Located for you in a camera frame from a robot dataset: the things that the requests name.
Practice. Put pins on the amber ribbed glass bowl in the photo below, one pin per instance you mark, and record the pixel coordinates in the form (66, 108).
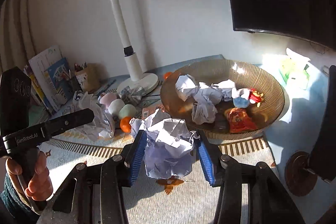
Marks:
(244, 75)

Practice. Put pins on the orange snack packet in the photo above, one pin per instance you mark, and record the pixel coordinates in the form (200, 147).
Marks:
(239, 121)

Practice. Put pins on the black mesh pen holder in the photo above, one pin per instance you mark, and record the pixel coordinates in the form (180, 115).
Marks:
(73, 84)

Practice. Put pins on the orange tangerine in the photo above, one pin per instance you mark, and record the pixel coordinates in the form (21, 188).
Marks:
(125, 125)
(166, 75)

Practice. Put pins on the plaid grey bow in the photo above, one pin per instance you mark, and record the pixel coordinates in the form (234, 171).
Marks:
(133, 95)

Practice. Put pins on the green notebook stack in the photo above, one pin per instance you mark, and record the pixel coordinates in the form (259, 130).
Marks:
(37, 115)

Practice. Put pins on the blue ballpoint pen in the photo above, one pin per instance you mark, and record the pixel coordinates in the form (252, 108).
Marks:
(104, 87)

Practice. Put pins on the white tissue pack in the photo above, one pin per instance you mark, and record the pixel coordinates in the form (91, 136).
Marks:
(293, 70)

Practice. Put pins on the person's left hand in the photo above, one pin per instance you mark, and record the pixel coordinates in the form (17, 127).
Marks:
(40, 186)

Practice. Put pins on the white squishy ball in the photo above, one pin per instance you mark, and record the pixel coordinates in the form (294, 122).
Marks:
(115, 106)

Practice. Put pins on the white paper ball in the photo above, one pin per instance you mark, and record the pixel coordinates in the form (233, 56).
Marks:
(169, 145)

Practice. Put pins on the white worksheet book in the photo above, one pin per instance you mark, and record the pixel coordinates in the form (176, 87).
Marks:
(39, 65)

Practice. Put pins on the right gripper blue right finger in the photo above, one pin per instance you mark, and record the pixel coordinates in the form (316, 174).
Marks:
(210, 157)

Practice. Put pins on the orange tangerine by lamp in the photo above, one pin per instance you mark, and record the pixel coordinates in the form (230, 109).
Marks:
(166, 75)

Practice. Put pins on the yellow book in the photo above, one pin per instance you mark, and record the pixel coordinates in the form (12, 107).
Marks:
(40, 93)

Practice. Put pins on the blue study book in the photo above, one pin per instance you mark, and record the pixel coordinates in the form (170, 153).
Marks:
(59, 73)

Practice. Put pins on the blue red plush toy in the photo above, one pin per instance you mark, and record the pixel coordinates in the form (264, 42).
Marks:
(242, 98)

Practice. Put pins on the pink small carton box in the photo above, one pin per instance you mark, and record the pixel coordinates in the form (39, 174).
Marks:
(150, 110)

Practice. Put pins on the pink plush toy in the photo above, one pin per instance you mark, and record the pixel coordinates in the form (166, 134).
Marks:
(107, 99)

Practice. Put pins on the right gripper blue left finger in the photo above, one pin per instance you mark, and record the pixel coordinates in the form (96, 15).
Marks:
(132, 161)

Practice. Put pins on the brown paper pen holder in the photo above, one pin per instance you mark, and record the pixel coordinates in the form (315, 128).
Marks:
(88, 79)

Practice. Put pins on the round brown coaster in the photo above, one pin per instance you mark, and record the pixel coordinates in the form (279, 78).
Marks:
(299, 180)

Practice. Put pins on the green squishy ball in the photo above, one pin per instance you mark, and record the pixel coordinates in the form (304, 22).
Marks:
(127, 111)

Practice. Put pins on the crumpled papers in bowl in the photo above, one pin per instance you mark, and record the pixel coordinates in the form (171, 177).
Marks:
(206, 97)

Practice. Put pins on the patterned woven table mat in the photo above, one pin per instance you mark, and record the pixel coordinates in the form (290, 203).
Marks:
(192, 201)

